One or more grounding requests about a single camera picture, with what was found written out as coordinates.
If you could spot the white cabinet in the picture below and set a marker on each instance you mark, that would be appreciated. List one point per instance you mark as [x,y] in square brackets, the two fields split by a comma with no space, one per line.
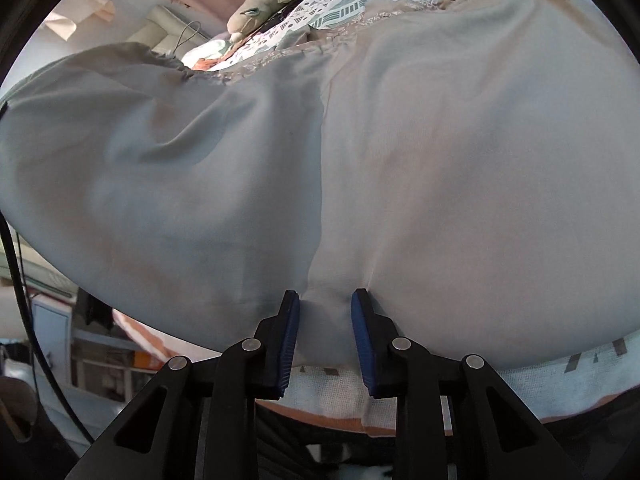
[50,335]

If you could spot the grey plush toy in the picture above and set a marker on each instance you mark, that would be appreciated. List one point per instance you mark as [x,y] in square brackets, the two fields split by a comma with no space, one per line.
[265,5]

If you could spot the white geometric patterned blanket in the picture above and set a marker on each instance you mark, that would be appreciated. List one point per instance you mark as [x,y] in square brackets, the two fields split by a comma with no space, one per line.
[340,10]

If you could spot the cream chair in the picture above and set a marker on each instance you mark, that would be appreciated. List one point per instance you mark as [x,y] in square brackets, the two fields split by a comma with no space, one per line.
[165,25]

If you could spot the storage shelf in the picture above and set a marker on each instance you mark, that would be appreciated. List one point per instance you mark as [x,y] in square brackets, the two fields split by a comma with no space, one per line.
[115,365]

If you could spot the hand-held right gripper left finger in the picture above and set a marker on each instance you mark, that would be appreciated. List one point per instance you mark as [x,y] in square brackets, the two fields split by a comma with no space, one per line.
[289,340]

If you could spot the beige pants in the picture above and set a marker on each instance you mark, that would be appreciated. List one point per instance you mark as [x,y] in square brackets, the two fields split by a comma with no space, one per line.
[400,160]

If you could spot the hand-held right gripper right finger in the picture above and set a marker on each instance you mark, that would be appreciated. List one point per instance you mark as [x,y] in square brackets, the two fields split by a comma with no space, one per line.
[362,345]

